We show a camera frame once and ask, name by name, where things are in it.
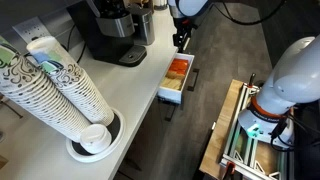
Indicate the black coffee machine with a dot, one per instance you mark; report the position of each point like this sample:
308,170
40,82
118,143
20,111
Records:
106,36

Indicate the white wall outlet plate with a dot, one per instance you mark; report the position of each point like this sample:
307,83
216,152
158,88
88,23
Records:
31,29

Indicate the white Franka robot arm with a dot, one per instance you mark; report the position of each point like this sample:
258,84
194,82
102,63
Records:
293,76

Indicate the orange packets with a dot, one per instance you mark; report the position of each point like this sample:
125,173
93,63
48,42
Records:
179,65

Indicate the tan packets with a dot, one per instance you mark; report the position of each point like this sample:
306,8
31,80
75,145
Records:
172,81

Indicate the silver water tank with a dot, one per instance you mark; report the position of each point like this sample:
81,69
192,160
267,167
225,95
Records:
145,25

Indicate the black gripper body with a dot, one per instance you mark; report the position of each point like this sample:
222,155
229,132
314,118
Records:
184,27

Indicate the white cup lid stack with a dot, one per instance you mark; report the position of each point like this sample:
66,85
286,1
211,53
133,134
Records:
96,139

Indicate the red clamp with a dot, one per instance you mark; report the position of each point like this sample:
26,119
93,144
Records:
229,169

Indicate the short patterned paper cup stack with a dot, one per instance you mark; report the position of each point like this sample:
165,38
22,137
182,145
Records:
76,86

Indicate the wooden platform board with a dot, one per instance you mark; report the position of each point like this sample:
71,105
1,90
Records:
221,130

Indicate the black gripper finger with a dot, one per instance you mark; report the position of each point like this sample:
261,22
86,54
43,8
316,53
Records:
177,42
186,43

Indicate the white open drawer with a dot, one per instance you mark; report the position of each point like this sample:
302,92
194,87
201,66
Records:
173,93

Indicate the tall patterned paper cup stack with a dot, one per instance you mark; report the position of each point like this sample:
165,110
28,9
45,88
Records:
36,96

